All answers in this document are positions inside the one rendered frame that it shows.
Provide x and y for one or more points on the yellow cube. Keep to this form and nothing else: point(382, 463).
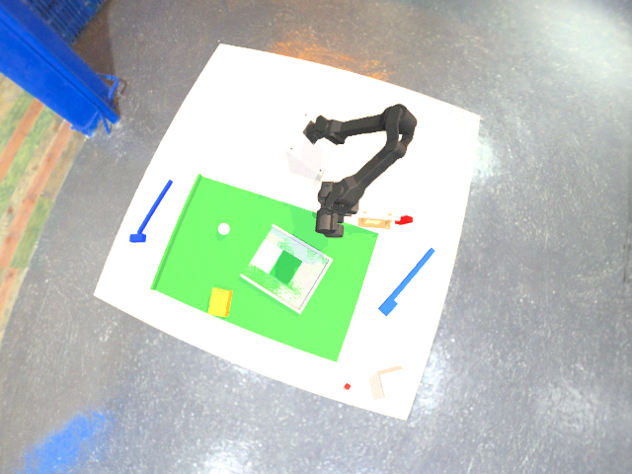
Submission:
point(220, 302)

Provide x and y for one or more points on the green flat mat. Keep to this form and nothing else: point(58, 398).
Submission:
point(203, 259)

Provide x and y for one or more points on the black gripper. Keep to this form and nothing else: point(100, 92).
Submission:
point(340, 232)

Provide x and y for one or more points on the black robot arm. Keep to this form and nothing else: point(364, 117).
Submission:
point(394, 120)

